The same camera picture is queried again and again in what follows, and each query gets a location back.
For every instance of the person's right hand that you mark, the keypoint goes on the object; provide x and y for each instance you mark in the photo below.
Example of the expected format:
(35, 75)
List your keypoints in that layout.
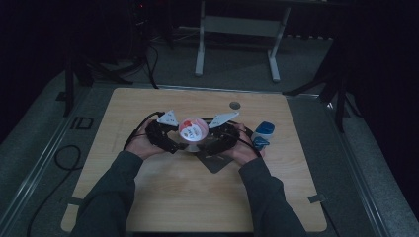
(245, 151)

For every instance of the person's left hand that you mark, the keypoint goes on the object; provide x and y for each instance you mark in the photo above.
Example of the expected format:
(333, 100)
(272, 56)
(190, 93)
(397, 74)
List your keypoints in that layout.
(141, 144)

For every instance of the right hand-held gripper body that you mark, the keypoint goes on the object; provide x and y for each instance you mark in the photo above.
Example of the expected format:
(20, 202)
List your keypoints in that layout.
(227, 136)

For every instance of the metal floor rail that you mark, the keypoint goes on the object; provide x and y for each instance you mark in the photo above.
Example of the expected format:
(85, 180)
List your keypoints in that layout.
(42, 158)
(349, 158)

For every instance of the dark grey slotted corner rack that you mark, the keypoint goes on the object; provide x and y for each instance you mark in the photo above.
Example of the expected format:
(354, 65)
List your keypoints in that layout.
(214, 163)

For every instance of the white yogurt cup red label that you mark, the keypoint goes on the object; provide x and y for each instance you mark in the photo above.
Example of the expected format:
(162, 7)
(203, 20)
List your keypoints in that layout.
(193, 131)

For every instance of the white bottle with blue cap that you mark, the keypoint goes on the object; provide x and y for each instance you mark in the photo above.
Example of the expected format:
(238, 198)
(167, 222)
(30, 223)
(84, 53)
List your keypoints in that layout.
(264, 129)

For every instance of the white metal stand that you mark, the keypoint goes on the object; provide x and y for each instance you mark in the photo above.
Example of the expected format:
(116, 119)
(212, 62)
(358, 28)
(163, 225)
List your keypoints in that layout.
(237, 26)

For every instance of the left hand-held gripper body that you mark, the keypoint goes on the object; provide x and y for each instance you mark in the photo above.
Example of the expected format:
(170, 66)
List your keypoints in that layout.
(158, 133)

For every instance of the black tripod stand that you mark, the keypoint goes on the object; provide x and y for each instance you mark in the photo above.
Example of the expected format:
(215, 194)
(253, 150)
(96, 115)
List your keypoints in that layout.
(82, 69)
(336, 89)

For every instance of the grey tape strip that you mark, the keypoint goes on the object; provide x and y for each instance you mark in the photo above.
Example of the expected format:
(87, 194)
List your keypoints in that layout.
(73, 200)
(316, 198)

